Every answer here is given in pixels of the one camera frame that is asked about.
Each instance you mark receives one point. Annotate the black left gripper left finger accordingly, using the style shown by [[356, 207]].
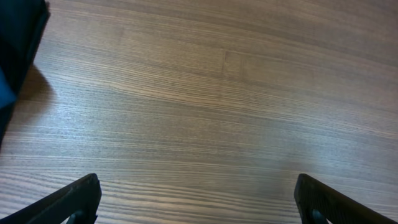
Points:
[[76, 203]]

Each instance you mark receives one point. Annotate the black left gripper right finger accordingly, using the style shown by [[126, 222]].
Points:
[[319, 203]]

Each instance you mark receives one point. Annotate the folded blue shirt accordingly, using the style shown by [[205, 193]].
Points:
[[7, 96]]

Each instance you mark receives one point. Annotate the folded black garment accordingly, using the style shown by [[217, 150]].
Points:
[[22, 25]]

